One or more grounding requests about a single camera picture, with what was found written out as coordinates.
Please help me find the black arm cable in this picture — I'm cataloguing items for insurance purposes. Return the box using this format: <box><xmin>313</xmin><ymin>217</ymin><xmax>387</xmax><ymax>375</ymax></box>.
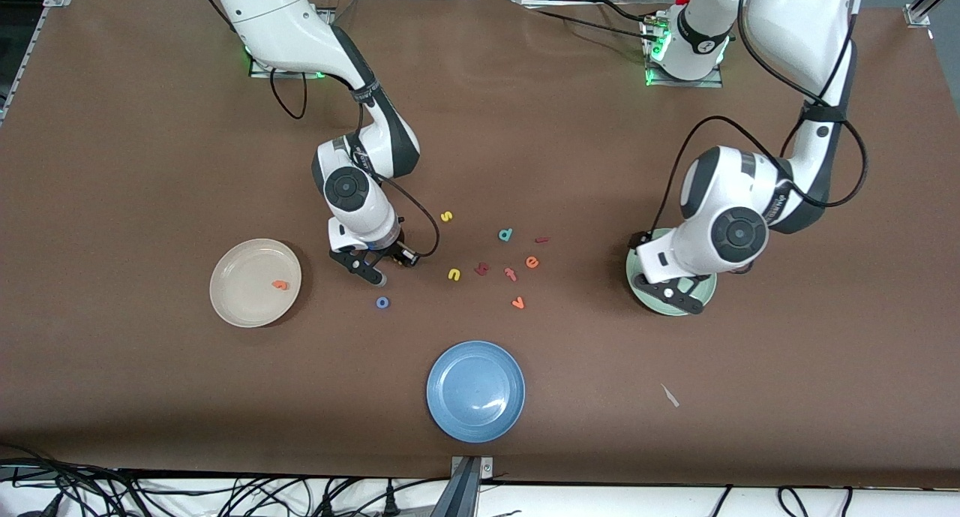
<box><xmin>649</xmin><ymin>0</ymin><xmax>869</xmax><ymax>236</ymax></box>
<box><xmin>268</xmin><ymin>67</ymin><xmax>442</xmax><ymax>259</ymax></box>

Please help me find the blue round plate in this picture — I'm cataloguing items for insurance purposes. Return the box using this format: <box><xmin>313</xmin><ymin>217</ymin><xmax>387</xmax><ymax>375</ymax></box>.
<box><xmin>426</xmin><ymin>341</ymin><xmax>526</xmax><ymax>443</ymax></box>

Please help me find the green round plate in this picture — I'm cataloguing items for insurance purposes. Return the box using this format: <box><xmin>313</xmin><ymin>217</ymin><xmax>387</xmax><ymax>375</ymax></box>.
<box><xmin>625</xmin><ymin>227</ymin><xmax>718</xmax><ymax>317</ymax></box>

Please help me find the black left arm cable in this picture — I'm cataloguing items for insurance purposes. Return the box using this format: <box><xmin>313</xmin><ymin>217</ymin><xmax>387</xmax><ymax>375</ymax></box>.
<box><xmin>649</xmin><ymin>0</ymin><xmax>869</xmax><ymax>236</ymax></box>

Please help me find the beige round plate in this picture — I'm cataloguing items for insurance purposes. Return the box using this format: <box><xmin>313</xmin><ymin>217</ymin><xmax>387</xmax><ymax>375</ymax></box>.
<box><xmin>209</xmin><ymin>238</ymin><xmax>302</xmax><ymax>329</ymax></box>

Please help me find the brown table mat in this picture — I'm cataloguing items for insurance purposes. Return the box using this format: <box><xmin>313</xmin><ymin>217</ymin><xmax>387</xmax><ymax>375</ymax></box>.
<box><xmin>0</xmin><ymin>0</ymin><xmax>960</xmax><ymax>489</ymax></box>

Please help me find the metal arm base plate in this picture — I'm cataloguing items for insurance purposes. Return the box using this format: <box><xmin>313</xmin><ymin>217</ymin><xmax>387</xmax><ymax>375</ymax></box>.
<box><xmin>249</xmin><ymin>48</ymin><xmax>327</xmax><ymax>80</ymax></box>
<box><xmin>643</xmin><ymin>18</ymin><xmax>725</xmax><ymax>89</ymax></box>

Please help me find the black base power cable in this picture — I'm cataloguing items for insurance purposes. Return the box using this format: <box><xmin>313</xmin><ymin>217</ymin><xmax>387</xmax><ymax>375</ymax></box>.
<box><xmin>592</xmin><ymin>0</ymin><xmax>657</xmax><ymax>26</ymax></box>
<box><xmin>523</xmin><ymin>5</ymin><xmax>661</xmax><ymax>44</ymax></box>

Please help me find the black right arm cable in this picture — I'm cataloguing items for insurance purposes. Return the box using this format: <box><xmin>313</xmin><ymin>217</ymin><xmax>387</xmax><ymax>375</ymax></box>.
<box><xmin>268</xmin><ymin>67</ymin><xmax>442</xmax><ymax>259</ymax></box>

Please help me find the grey metal camera mount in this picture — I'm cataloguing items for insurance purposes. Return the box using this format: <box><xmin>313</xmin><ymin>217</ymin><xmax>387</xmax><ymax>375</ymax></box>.
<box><xmin>450</xmin><ymin>455</ymin><xmax>494</xmax><ymax>517</ymax></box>

